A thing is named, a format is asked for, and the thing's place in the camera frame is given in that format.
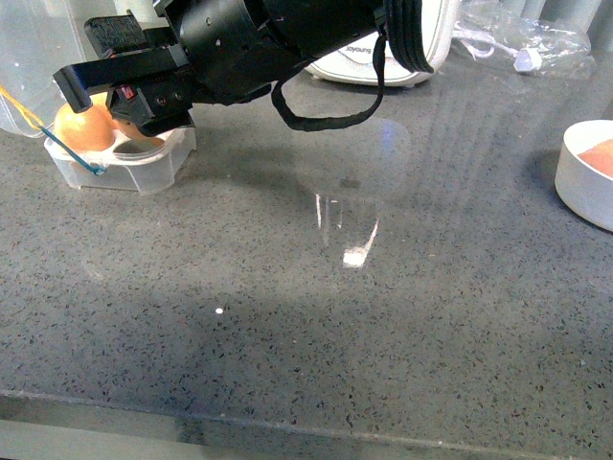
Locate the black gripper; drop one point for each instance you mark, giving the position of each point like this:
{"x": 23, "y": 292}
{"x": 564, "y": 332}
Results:
{"x": 207, "y": 52}

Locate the clear plastic egg box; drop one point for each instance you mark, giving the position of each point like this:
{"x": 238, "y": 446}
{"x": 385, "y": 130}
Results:
{"x": 38, "y": 38}

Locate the brown egg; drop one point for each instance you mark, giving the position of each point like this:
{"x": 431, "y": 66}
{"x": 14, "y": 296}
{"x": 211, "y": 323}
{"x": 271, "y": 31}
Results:
{"x": 600, "y": 157}
{"x": 126, "y": 128}
{"x": 88, "y": 130}

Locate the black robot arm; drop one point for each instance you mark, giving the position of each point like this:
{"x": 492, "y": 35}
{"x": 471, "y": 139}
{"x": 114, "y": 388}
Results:
{"x": 330, "y": 25}

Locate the yellow rubber band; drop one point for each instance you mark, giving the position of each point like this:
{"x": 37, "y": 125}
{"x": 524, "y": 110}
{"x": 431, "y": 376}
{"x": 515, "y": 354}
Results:
{"x": 31, "y": 119}

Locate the white Joyoung blender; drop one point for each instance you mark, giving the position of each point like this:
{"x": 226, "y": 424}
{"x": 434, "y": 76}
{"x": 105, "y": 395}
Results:
{"x": 418, "y": 36}

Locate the clear plastic bag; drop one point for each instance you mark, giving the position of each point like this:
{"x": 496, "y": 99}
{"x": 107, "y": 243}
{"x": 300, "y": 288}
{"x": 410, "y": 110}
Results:
{"x": 492, "y": 35}

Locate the white round bowl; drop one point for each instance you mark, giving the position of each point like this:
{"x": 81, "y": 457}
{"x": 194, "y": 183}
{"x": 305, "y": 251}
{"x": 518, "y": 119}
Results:
{"x": 583, "y": 189}

